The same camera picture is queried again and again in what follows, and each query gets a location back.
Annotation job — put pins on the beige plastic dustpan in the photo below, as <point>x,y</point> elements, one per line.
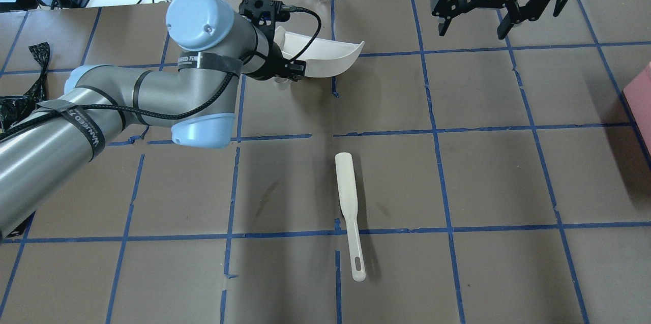
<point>324,58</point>

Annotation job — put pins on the beige hand brush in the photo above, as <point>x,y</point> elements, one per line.
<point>349,206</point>

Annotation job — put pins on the pink box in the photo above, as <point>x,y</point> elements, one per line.
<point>637,94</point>

